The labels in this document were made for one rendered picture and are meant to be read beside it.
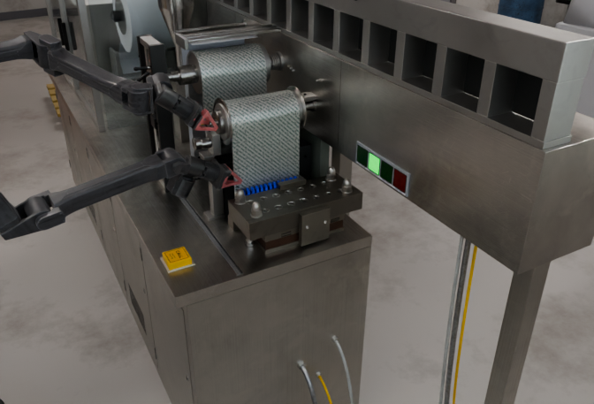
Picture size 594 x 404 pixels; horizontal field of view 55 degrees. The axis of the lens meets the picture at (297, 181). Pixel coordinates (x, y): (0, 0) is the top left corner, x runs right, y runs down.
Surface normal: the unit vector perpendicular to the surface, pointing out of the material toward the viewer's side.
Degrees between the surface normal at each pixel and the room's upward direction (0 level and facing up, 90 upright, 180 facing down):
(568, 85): 90
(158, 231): 0
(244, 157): 90
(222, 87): 92
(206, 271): 0
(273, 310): 90
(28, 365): 0
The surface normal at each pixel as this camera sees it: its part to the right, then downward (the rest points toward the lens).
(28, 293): 0.00, -0.88
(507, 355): -0.88, 0.22
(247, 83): 0.48, 0.44
